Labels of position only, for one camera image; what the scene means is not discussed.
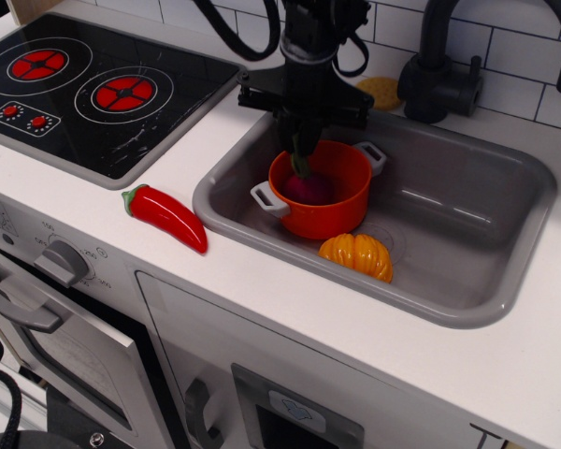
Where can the grey plastic sink basin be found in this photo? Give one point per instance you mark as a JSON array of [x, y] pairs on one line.
[[460, 216]]

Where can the orange toy pot grey handles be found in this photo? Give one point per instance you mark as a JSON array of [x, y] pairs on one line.
[[348, 170]]

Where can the black toy stovetop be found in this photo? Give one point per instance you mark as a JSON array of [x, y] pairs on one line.
[[100, 104]]

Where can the orange toy pumpkin half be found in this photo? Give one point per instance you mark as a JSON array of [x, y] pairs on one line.
[[361, 253]]

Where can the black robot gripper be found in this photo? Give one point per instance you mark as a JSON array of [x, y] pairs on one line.
[[314, 93]]

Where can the yellow round cracker toy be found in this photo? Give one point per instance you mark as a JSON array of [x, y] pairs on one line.
[[383, 90]]

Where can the red toy chili pepper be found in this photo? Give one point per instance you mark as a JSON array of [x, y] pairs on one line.
[[160, 210]]

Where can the black faucet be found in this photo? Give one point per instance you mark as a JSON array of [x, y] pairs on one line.
[[428, 84]]

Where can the white cabinet door grey handle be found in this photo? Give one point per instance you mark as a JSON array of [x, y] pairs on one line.
[[260, 388]]

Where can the toy beet with green leaves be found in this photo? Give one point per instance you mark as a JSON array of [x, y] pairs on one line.
[[304, 186]]

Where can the oven door with grey handle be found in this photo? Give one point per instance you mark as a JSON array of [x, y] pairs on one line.
[[86, 359]]

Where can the grey oven knob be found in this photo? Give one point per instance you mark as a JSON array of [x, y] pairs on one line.
[[62, 263]]

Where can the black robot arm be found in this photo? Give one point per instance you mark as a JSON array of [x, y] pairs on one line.
[[314, 31]]

